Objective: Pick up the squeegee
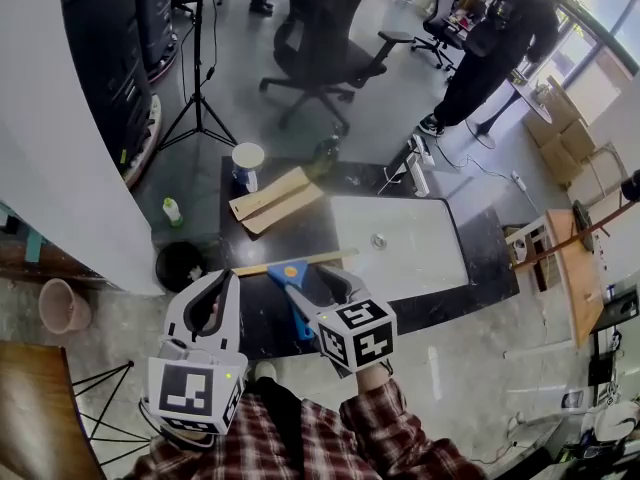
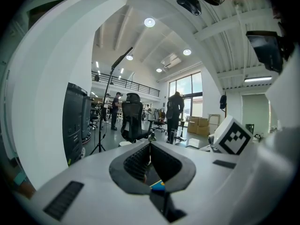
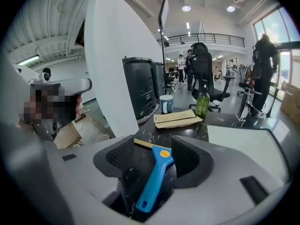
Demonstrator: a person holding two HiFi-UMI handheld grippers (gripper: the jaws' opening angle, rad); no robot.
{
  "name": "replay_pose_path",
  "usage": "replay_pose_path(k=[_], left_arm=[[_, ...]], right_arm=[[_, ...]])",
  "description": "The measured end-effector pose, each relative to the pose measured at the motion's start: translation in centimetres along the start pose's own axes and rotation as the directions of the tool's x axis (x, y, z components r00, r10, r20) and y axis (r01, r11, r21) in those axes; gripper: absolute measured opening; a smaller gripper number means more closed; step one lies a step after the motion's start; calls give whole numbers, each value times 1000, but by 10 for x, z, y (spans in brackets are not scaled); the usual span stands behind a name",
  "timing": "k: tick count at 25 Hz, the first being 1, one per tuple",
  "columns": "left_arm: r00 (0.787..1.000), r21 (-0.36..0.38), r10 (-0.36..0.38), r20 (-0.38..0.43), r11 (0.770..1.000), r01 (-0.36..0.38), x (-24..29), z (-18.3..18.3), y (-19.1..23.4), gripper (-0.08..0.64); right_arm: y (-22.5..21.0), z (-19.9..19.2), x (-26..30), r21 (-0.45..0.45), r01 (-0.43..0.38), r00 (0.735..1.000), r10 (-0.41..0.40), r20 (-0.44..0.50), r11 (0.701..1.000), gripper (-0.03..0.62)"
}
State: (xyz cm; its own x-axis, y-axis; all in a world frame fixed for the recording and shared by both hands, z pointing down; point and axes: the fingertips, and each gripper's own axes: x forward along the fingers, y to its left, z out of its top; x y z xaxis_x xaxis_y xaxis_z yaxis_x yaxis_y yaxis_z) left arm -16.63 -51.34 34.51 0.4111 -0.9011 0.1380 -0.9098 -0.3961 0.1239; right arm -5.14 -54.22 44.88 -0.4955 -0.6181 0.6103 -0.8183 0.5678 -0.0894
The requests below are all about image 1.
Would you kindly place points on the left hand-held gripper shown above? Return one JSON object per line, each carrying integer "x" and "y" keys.
{"x": 182, "y": 388}

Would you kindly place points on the person's black trouser leg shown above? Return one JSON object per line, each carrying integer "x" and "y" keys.
{"x": 280, "y": 418}

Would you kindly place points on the pink bucket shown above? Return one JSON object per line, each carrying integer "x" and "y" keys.
{"x": 65, "y": 308}

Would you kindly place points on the clear plastic bottle green cap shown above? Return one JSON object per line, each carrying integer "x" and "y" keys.
{"x": 173, "y": 214}

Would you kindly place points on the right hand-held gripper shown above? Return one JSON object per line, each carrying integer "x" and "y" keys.
{"x": 360, "y": 338}

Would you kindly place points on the person's left forearm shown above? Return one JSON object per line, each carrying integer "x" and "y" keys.
{"x": 210, "y": 460}

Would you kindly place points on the white and blue cup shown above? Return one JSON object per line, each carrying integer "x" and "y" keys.
{"x": 247, "y": 165}

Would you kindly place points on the black tripod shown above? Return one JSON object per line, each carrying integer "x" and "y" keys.
{"x": 197, "y": 68}

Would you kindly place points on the light wooden desk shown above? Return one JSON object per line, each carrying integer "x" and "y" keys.
{"x": 580, "y": 278}

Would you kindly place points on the white tray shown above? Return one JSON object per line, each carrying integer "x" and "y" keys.
{"x": 415, "y": 253}

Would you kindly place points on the black cabinet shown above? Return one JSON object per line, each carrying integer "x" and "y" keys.
{"x": 115, "y": 68}

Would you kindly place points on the white power strip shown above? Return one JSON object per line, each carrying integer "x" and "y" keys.
{"x": 422, "y": 150}
{"x": 518, "y": 180}

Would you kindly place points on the open small cardboard box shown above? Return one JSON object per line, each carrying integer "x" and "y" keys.
{"x": 525, "y": 248}

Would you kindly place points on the large cardboard box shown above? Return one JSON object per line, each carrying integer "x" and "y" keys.
{"x": 555, "y": 113}
{"x": 570, "y": 153}

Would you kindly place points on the black table with shelf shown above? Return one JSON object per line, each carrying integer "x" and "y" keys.
{"x": 280, "y": 248}

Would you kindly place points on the black office chair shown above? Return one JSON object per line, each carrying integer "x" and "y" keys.
{"x": 440, "y": 23}
{"x": 320, "y": 43}

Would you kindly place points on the blue handled tool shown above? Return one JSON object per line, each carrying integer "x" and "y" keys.
{"x": 290, "y": 273}

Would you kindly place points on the green glass bottle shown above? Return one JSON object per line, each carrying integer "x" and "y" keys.
{"x": 325, "y": 158}

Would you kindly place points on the person's right forearm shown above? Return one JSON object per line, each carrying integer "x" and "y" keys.
{"x": 390, "y": 418}

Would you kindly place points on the person's white shoe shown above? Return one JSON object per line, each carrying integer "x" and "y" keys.
{"x": 264, "y": 371}

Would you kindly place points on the black trash bin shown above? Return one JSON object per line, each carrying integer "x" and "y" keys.
{"x": 177, "y": 268}

